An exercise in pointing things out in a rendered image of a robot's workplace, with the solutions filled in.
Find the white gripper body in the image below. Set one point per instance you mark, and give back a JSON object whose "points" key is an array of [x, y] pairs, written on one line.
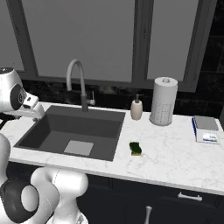
{"points": [[32, 112]]}

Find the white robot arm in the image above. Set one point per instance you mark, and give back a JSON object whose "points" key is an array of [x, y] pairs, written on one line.
{"points": [[43, 192]]}

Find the dark grey sink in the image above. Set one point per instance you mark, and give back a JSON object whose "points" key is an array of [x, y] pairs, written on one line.
{"points": [[73, 131]]}

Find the green and yellow sponge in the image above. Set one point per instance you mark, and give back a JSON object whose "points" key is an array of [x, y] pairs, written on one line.
{"points": [[135, 148]]}

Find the grey curved tap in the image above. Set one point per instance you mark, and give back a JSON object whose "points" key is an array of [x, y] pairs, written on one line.
{"points": [[84, 93]]}

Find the grey framed window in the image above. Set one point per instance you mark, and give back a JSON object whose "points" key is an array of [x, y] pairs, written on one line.
{"points": [[84, 38]]}

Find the beige soap dispenser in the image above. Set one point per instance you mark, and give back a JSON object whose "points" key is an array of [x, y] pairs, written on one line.
{"points": [[136, 109]]}

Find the white paper towel roll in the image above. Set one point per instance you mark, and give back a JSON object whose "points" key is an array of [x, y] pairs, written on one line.
{"points": [[164, 102]]}

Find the dark drawer front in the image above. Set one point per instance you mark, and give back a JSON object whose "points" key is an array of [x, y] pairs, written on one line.
{"points": [[163, 191]]}

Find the dark cupboard door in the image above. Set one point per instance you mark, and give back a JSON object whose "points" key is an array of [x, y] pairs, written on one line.
{"points": [[175, 214]]}

